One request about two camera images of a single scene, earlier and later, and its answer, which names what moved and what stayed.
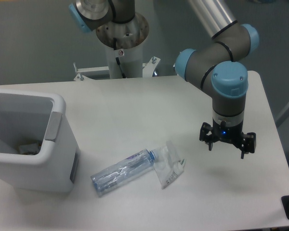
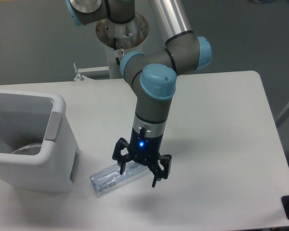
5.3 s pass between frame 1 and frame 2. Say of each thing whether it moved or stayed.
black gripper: moved
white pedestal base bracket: stayed
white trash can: stayed
